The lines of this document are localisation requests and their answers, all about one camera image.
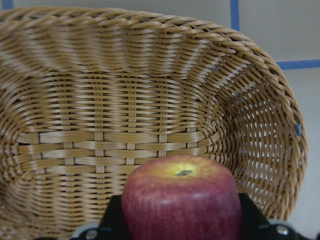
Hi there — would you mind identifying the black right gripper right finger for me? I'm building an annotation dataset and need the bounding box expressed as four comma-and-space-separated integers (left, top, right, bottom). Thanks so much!
238, 193, 308, 240

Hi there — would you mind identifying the red yellow apple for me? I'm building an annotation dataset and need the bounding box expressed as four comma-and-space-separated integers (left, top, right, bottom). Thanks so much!
121, 155, 242, 240

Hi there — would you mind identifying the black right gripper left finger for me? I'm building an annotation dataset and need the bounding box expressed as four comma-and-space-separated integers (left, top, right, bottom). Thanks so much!
71, 195, 130, 240

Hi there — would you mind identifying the woven wicker basket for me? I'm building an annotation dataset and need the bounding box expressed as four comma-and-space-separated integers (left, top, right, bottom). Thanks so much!
0, 7, 308, 240

